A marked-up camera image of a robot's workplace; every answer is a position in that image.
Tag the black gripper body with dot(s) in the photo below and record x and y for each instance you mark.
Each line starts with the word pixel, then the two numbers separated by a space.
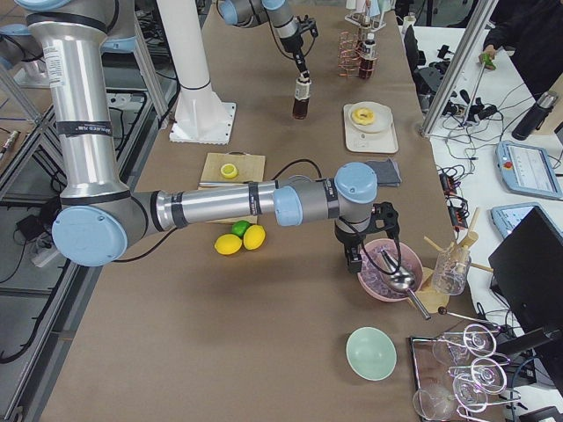
pixel 347 237
pixel 297 54

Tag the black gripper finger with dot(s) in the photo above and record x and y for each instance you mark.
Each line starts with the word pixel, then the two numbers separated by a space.
pixel 301 65
pixel 353 257

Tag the tea bottle white cap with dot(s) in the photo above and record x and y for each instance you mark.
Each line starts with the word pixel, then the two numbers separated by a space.
pixel 301 98

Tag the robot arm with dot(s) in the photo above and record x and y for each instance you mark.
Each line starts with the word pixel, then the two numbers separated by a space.
pixel 286 27
pixel 101 218

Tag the tea bottle right in rack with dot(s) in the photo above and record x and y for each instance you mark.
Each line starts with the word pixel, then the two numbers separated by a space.
pixel 367 52

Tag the beige rabbit tray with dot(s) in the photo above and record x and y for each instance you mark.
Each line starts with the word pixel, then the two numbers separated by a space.
pixel 380 143

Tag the black glass tray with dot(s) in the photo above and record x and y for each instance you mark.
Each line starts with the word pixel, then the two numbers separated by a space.
pixel 428 370

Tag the pink ice bowl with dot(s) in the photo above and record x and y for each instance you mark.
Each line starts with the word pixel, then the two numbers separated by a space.
pixel 372 280

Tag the grey folded cloth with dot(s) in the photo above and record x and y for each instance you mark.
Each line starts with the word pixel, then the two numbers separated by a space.
pixel 387 172

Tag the metal ice scoop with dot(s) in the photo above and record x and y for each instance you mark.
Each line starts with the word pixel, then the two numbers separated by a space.
pixel 402 281

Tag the wooden cup stand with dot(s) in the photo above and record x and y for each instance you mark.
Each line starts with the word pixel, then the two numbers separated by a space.
pixel 470 238

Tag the glazed donut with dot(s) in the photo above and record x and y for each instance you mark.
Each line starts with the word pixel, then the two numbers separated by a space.
pixel 362 116

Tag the glass mug on stand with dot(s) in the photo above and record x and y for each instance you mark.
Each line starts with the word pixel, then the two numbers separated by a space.
pixel 450 274

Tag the mint green bowl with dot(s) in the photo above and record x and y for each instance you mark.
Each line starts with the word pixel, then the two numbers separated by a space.
pixel 371 354

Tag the white plate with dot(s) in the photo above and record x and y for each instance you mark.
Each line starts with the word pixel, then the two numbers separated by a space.
pixel 383 116

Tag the upper whole lemon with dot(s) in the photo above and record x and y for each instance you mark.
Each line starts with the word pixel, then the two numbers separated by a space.
pixel 254 237

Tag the whole lemon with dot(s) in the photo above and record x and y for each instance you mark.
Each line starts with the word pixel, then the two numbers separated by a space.
pixel 228 244
pixel 254 237

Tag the green lime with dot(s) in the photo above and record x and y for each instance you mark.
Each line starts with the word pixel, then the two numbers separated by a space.
pixel 240 227

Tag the wooden cutting board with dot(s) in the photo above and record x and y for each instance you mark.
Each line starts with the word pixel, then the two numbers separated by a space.
pixel 250 168

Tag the lower whole lemon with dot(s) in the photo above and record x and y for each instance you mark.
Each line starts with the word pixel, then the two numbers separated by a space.
pixel 228 244

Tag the half lemon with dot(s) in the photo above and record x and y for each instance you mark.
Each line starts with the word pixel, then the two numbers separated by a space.
pixel 229 171

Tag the wine glass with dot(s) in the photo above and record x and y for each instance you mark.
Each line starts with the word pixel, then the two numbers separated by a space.
pixel 459 348
pixel 474 383
pixel 434 402

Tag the teach pendant tablet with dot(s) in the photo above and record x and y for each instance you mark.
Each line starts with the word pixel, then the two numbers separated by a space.
pixel 526 170

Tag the black monitor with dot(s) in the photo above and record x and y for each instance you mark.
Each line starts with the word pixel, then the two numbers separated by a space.
pixel 528 271

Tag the black water bottle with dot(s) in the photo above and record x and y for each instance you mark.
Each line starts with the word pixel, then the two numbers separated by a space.
pixel 535 116

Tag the person in black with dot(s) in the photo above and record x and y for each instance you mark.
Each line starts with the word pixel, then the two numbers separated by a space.
pixel 536 37

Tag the copper wire bottle rack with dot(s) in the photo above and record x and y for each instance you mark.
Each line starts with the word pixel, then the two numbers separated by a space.
pixel 348 58

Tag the white wire cup rack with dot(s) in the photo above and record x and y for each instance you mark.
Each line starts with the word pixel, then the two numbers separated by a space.
pixel 367 12

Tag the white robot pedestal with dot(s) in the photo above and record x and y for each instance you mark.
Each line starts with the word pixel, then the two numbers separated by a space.
pixel 200 115

